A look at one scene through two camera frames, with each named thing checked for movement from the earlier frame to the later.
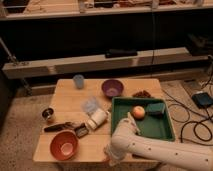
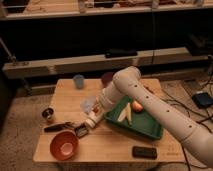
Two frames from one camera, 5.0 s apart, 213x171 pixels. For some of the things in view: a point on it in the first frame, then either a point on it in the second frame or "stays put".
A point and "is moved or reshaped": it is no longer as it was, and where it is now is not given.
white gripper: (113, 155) to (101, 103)
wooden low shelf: (85, 66) stays put
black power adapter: (202, 100) stays put
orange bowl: (64, 145) stays put
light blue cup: (79, 80) stays put
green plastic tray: (153, 116) is moved or reshaped
